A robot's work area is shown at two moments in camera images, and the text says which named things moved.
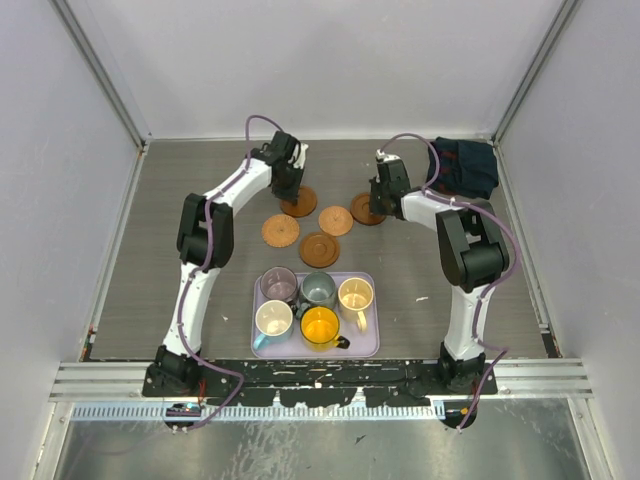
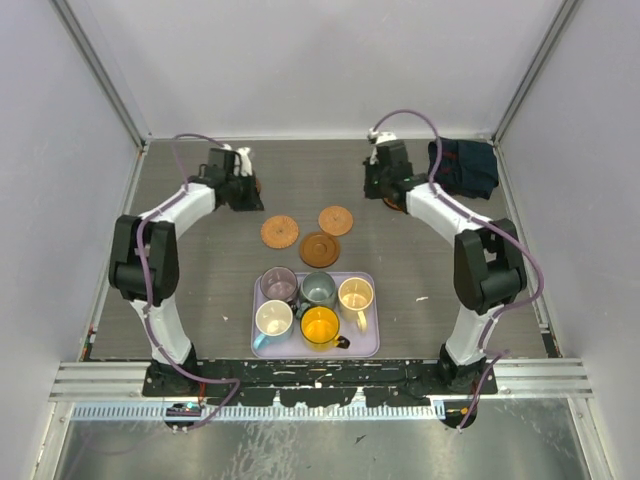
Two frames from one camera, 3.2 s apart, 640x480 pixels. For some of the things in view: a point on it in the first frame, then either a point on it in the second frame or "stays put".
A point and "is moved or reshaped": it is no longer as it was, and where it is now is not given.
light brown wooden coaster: (280, 231) stays put
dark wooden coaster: (319, 250) stays put
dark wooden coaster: (360, 210) is moved or reshaped
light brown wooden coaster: (335, 221) stays put
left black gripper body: (286, 188) -> (242, 196)
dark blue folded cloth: (466, 168) stays put
